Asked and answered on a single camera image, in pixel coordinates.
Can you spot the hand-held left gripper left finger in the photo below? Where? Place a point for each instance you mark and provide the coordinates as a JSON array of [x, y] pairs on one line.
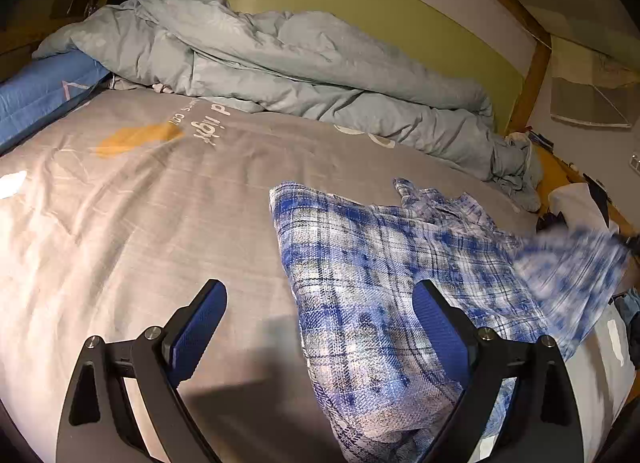
[[192, 338]]

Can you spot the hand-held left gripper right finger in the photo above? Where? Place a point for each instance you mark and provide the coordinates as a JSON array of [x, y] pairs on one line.
[[442, 333]]

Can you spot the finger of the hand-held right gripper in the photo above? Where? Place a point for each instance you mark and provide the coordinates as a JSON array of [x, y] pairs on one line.
[[632, 243]]

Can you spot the blue plaid shirt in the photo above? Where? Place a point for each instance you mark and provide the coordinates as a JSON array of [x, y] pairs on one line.
[[360, 268]]

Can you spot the dark clothes pile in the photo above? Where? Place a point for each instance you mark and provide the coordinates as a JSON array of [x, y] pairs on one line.
[[631, 313]]

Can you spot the wooden bedside ledge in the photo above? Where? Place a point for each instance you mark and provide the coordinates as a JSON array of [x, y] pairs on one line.
[[555, 170]]

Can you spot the grey bed sheet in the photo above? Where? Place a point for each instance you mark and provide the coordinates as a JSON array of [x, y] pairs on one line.
[[150, 223]]

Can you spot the small clutter on ledge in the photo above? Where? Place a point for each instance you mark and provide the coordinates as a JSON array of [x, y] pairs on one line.
[[540, 139]]

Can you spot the light blue duvet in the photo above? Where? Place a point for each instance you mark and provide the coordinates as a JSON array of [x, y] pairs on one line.
[[280, 63]]

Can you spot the blue pillow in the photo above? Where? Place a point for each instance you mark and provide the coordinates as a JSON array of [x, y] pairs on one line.
[[40, 88]]

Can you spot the green padded headboard panel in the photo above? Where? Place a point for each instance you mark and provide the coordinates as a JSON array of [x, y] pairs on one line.
[[375, 8]]

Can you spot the white wall-mounted panel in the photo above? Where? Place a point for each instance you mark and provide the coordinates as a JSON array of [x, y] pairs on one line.
[[590, 88]]

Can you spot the wooden headboard frame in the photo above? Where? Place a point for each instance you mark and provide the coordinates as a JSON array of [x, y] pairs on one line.
[[535, 73]]

